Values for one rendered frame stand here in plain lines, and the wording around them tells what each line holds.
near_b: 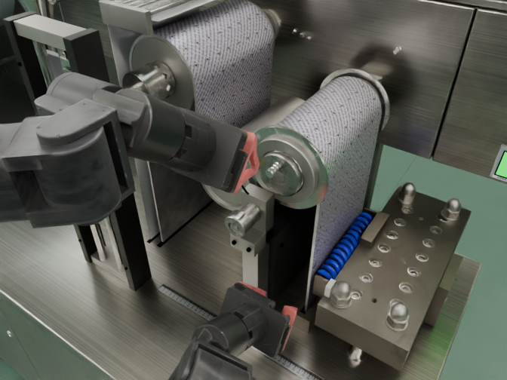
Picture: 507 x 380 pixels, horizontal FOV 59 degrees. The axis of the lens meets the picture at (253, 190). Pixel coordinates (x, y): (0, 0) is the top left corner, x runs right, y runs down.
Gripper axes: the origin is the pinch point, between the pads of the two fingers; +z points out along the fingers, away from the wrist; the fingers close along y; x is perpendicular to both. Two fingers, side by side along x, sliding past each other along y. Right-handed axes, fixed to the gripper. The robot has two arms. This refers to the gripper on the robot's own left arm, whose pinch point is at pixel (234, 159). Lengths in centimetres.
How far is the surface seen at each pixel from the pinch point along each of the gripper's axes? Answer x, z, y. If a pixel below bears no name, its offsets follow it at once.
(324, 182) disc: 1.4, 16.3, 6.6
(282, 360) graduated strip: -31.7, 31.8, 6.2
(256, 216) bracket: -7.5, 17.3, -2.3
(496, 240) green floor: 7, 219, 38
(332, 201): -1.0, 25.7, 5.9
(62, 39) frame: 7.1, -5.5, -29.8
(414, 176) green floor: 27, 241, -15
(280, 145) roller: 4.3, 12.6, -0.8
